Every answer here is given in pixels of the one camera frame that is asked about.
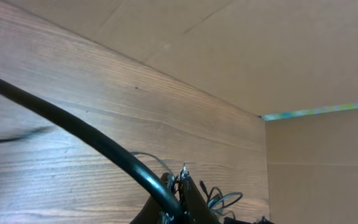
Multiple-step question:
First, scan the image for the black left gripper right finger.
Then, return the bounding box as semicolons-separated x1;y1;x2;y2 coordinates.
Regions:
178;166;219;224

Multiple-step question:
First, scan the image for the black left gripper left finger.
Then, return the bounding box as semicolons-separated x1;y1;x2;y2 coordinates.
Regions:
130;172;175;224

